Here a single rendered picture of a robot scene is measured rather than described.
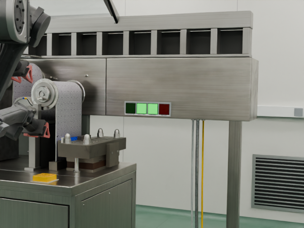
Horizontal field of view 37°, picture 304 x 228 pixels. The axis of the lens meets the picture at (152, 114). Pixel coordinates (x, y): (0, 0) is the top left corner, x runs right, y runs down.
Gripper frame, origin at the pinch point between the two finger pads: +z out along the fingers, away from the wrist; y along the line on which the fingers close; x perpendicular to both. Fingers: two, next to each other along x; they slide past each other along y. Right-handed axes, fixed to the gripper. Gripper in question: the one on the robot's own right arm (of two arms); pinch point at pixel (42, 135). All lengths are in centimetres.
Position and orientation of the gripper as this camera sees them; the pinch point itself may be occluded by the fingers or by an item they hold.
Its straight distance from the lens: 210.0
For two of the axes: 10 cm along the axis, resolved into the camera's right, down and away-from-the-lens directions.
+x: 1.9, -8.7, 4.5
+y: 9.4, 0.3, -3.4
